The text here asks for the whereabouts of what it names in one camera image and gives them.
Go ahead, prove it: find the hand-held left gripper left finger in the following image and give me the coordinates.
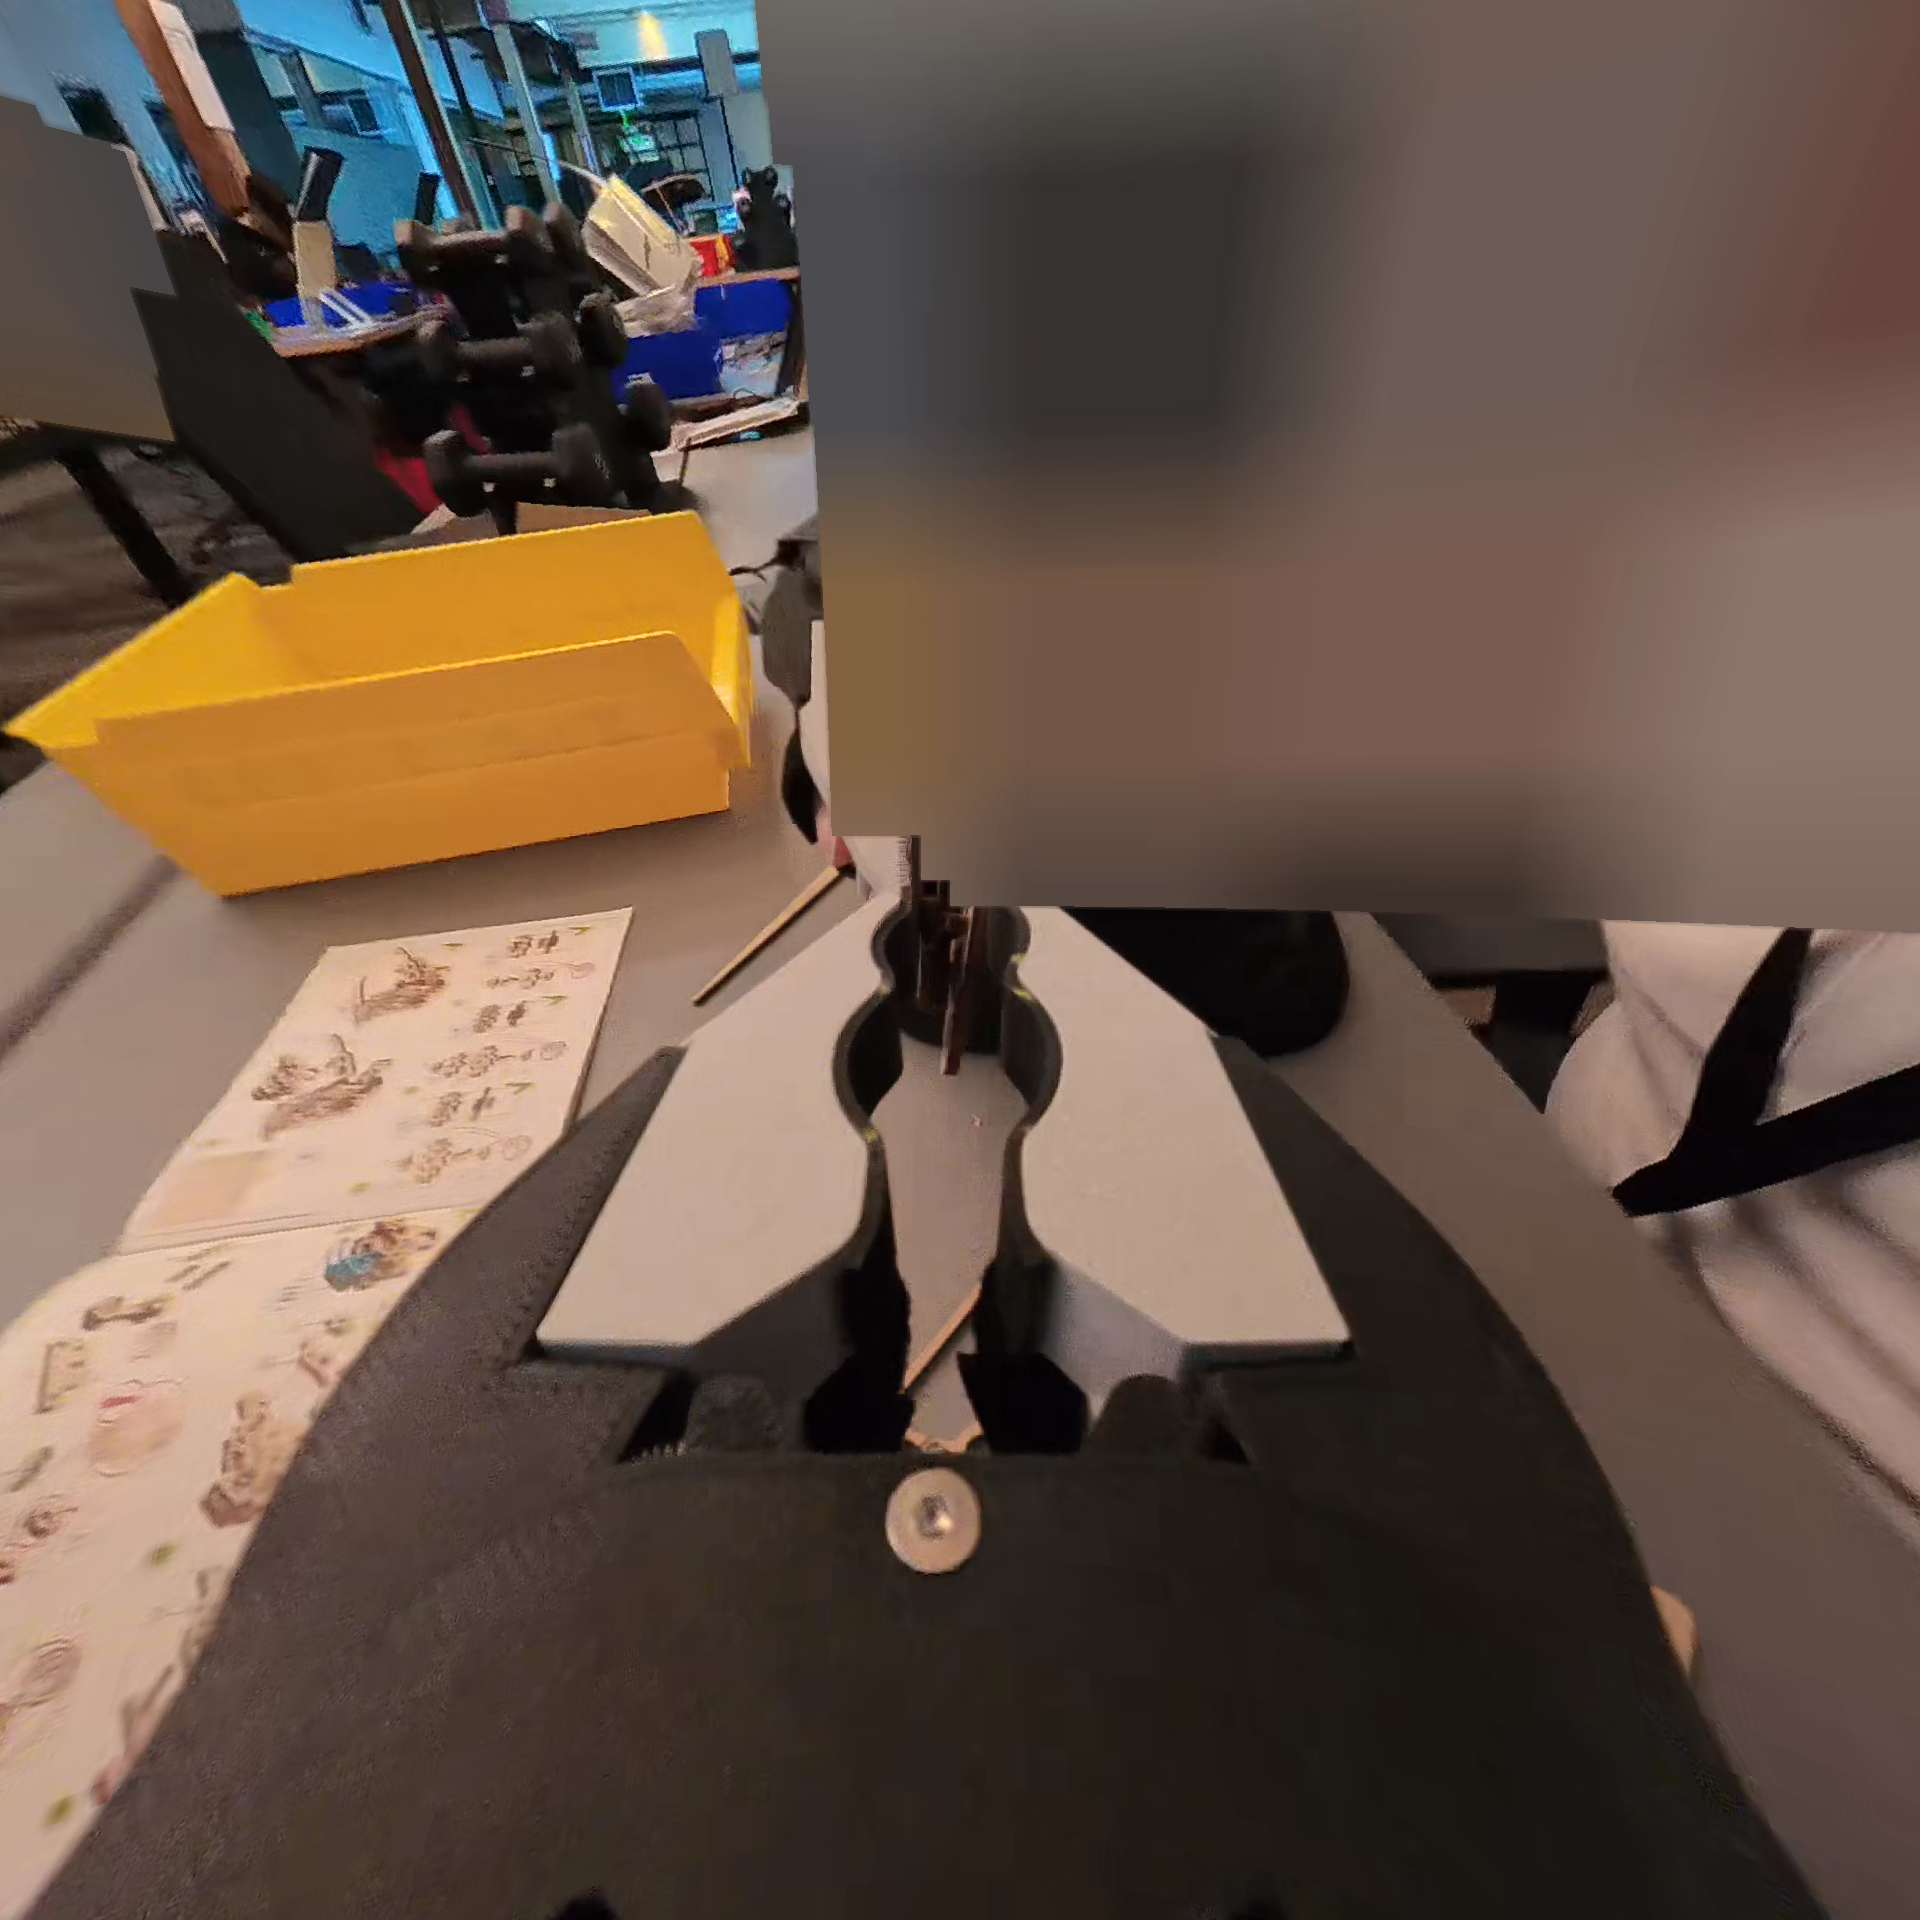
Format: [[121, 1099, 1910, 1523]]
[[536, 900, 916, 1454]]

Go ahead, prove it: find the black panel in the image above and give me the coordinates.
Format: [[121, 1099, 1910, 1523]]
[[127, 240, 430, 562]]

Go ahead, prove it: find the blue crate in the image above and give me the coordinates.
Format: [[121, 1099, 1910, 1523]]
[[610, 277, 802, 399]]

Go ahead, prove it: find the dark cloth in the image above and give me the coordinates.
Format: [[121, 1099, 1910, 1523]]
[[1071, 906, 1353, 1059]]

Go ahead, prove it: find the clear plastic container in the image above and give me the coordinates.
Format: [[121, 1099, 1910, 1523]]
[[581, 174, 704, 302]]

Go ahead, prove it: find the black harness strap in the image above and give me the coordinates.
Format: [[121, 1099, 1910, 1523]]
[[1613, 927, 1920, 1216]]

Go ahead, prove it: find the thin wooden strip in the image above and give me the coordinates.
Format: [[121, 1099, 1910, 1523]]
[[900, 1280, 988, 1391]]

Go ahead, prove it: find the instruction booklet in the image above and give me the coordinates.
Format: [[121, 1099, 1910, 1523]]
[[0, 900, 638, 1908]]

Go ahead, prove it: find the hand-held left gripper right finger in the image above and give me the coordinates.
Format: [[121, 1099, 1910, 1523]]
[[961, 900, 1353, 1454]]

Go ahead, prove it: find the wooden gear assembly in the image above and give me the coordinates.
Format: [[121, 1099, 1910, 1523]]
[[891, 836, 1015, 1078]]

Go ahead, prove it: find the thin wooden stick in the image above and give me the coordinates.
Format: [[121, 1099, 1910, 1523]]
[[697, 860, 842, 1002]]

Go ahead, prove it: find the yellow plastic bin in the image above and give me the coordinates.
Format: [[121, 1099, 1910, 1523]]
[[6, 508, 755, 896]]

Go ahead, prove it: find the rack of black dumbbells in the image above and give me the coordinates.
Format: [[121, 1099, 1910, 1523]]
[[399, 197, 676, 533]]

